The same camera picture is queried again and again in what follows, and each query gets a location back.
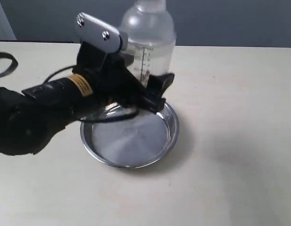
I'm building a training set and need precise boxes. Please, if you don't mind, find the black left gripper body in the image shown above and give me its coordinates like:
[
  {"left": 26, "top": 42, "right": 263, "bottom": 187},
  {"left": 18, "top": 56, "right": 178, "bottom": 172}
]
[{"left": 22, "top": 42, "right": 157, "bottom": 120}]

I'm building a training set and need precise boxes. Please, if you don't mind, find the clear plastic measuring bottle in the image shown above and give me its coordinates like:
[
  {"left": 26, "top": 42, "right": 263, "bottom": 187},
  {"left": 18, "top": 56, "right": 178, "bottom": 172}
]
[{"left": 120, "top": 0, "right": 176, "bottom": 86}]

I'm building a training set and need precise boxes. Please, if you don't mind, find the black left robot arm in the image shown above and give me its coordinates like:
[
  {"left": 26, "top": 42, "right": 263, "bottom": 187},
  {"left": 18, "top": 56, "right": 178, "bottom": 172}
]
[{"left": 0, "top": 42, "right": 175, "bottom": 156}]

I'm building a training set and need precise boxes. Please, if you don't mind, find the round stainless steel plate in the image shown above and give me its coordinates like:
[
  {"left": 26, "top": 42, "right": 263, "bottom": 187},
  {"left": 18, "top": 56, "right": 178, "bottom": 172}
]
[{"left": 80, "top": 103, "right": 180, "bottom": 169}]

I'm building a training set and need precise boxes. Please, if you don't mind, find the black camera cable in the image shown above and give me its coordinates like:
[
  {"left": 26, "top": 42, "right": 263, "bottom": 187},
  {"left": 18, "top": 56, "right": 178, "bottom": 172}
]
[{"left": 0, "top": 51, "right": 139, "bottom": 155}]

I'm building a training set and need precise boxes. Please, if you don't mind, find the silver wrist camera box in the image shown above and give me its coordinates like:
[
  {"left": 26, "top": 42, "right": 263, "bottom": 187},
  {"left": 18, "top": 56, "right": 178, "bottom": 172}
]
[{"left": 75, "top": 12, "right": 128, "bottom": 53}]

